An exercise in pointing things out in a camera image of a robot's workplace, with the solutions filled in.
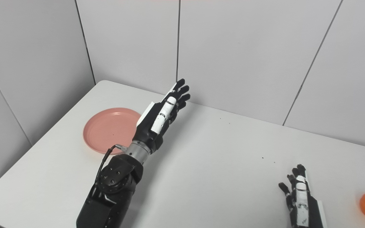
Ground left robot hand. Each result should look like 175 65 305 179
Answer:
132 79 191 151

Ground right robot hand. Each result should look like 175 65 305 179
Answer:
278 164 327 228

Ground pink plate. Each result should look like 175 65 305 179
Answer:
83 108 142 155

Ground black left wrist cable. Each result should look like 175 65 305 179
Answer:
94 144 128 187

